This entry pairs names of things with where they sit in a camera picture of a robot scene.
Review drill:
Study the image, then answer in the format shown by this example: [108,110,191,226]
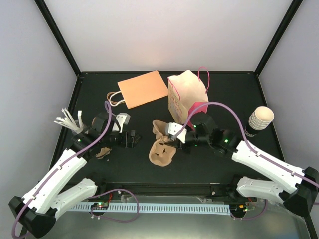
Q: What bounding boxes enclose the brown pulp cup carrier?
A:
[149,120,176,167]

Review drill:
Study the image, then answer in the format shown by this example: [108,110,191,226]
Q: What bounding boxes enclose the brown pulp cup carriers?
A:
[96,147,112,159]

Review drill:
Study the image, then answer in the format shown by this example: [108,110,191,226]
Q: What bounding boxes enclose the cream cakes paper bag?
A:
[167,70,210,124]

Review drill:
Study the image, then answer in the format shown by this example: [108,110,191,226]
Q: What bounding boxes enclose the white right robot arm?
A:
[165,112,319,218]

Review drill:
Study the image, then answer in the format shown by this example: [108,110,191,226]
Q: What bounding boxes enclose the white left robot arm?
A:
[8,111,139,239]

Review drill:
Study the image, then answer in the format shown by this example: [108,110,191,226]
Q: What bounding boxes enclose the plain brown paper bag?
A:
[107,71,168,109]

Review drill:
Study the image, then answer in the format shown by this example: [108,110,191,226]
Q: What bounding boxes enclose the white straws bundle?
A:
[53,108,84,134]

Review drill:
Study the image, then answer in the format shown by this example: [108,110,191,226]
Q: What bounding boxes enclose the stack of paper cups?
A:
[244,106,274,137]

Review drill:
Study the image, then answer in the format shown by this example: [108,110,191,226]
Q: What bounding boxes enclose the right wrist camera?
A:
[165,122,187,144]

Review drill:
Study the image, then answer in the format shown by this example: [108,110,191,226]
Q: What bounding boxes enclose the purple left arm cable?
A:
[11,101,118,239]

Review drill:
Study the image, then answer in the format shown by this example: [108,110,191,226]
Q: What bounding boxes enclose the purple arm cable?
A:
[11,101,118,239]
[175,101,319,189]

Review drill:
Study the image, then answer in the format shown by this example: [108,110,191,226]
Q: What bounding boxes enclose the light blue cable duct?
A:
[69,202,230,216]

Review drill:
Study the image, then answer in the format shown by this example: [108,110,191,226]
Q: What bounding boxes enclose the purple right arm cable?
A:
[175,101,319,189]

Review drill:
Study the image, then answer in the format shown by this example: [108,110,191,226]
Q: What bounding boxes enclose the black frame post right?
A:
[254,0,303,77]

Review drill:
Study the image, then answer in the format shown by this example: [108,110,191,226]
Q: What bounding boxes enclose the black frame post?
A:
[34,0,81,76]
[254,0,303,77]

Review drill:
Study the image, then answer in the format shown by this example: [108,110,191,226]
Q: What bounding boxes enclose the black frame post left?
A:
[34,0,81,76]

